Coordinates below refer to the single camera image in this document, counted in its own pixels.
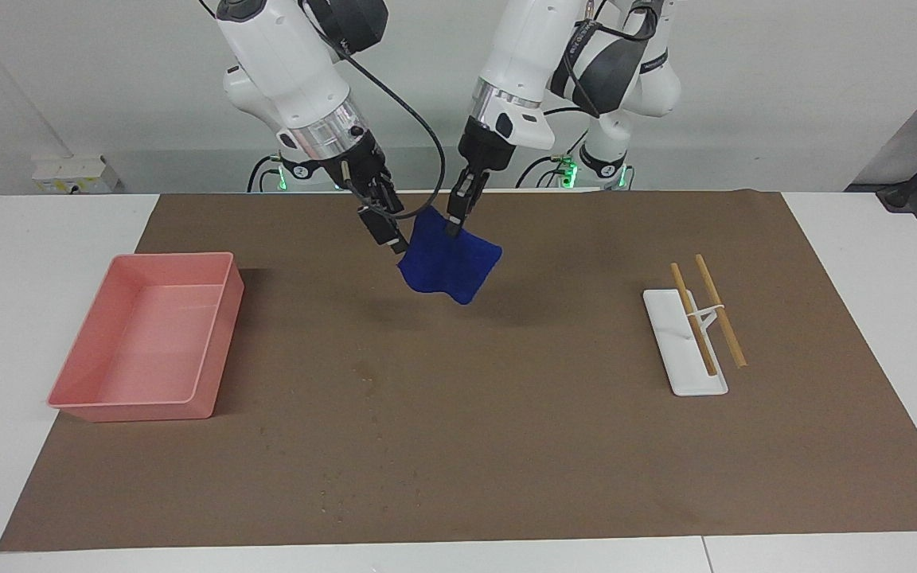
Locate black right base cables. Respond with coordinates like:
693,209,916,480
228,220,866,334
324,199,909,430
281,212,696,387
248,154,284,193

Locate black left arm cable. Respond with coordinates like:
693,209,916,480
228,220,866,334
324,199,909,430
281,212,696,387
542,0,666,116

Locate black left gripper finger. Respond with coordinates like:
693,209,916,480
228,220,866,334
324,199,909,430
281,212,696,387
462,171,488,228
446,189,469,239

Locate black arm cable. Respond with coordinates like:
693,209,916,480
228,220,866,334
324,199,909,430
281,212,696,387
299,0,447,220
542,0,666,116

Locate black left base cables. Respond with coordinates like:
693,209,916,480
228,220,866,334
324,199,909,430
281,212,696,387
516,119,591,189

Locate wooden rack rod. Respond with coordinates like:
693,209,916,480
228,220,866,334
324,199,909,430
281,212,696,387
670,263,719,377
695,254,747,369

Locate white wall socket box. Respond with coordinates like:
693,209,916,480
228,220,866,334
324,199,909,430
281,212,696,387
32,155,119,194

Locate pink plastic bin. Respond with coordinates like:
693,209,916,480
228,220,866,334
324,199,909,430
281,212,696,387
47,251,245,422

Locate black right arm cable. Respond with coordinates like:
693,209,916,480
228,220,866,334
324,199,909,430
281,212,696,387
299,0,447,220

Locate black base cables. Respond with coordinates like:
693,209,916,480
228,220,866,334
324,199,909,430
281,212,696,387
248,154,284,193
516,119,591,189

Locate blue towel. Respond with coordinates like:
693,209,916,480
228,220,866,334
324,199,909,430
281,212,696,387
397,205,503,306

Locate brown table mat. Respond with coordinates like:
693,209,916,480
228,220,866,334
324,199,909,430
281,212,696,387
0,191,917,552

